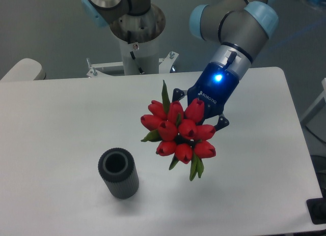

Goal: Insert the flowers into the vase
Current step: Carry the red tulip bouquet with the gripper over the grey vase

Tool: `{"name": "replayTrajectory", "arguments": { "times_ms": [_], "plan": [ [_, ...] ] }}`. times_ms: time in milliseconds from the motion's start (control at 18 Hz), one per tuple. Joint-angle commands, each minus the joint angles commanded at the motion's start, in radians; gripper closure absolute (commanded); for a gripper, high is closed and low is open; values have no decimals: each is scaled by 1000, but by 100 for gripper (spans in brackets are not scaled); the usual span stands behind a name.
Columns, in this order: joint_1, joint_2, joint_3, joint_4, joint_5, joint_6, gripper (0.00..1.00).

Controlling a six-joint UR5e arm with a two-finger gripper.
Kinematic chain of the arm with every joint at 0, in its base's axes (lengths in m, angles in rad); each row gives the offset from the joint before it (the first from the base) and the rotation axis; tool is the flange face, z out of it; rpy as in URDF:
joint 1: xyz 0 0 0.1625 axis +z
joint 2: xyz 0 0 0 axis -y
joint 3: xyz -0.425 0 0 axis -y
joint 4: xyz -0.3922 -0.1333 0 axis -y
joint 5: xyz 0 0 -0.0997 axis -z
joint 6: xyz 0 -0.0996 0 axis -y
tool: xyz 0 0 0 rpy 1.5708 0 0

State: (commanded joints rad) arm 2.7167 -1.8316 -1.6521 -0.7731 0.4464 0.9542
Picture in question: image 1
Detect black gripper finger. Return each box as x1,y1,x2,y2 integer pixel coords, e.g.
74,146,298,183
172,88,187,102
214,114,230,132

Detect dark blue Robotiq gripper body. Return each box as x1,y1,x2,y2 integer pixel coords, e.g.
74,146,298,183
187,63,239,119

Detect red tulip bouquet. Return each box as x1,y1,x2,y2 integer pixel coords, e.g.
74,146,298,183
140,83,216,181

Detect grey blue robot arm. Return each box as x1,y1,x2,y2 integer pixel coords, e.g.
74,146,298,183
81,0,279,130

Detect dark grey ribbed vase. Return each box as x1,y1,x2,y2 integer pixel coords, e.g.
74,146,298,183
98,147,139,199

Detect white furniture at right edge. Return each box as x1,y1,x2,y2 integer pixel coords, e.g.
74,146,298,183
300,78,325,126

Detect black device at table corner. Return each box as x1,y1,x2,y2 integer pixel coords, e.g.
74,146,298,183
306,198,325,225

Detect beige chair armrest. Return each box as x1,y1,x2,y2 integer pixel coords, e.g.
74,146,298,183
1,58,46,82

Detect white metal base frame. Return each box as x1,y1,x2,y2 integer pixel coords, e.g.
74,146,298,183
86,51,179,78

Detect black cable on pedestal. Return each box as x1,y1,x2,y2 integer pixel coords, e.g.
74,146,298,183
129,51,145,75

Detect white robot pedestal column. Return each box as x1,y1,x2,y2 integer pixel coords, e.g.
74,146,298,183
118,39,159,76

